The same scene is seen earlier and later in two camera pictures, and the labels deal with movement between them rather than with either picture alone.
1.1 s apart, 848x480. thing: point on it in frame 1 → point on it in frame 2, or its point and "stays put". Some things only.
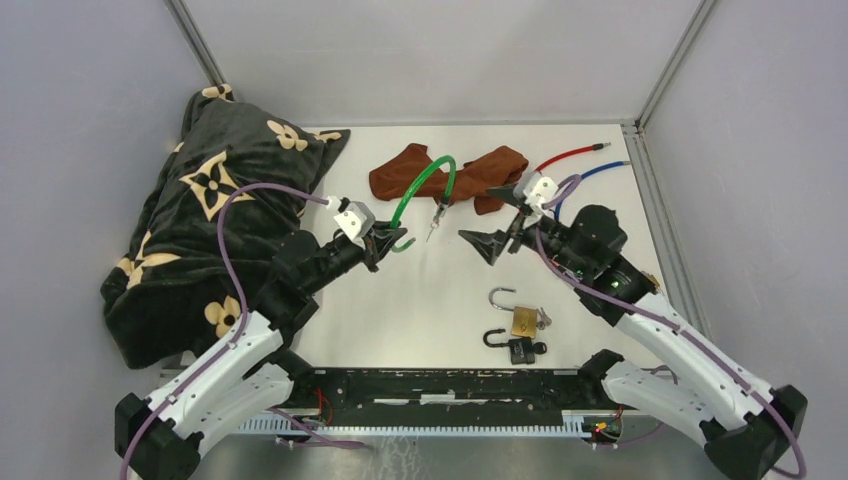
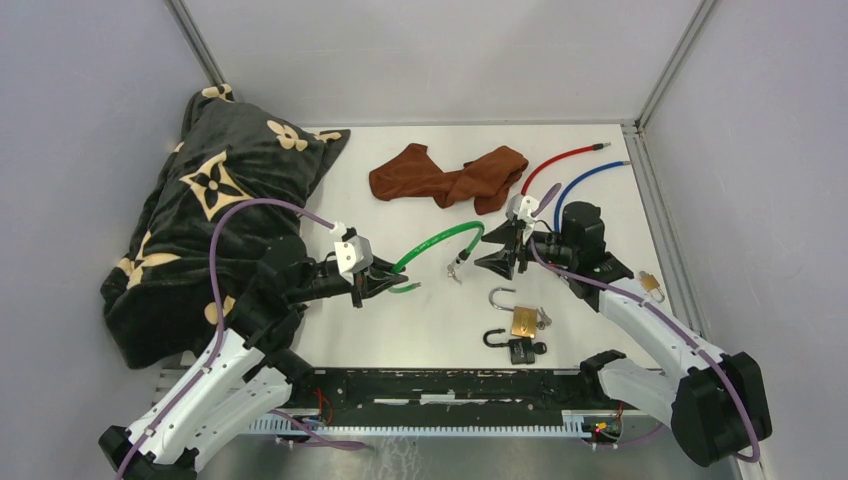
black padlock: x=522 y=352 stays put
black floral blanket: x=173 y=287 stays put
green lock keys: x=442 y=208 → x=451 y=273
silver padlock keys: x=546 y=319 stays put
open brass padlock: x=524 y=318 stays put
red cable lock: x=595 y=147 stays put
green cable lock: x=421 y=173 → x=454 y=263
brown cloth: x=495 y=168 stays put
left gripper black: x=373 y=245 → x=374 y=280
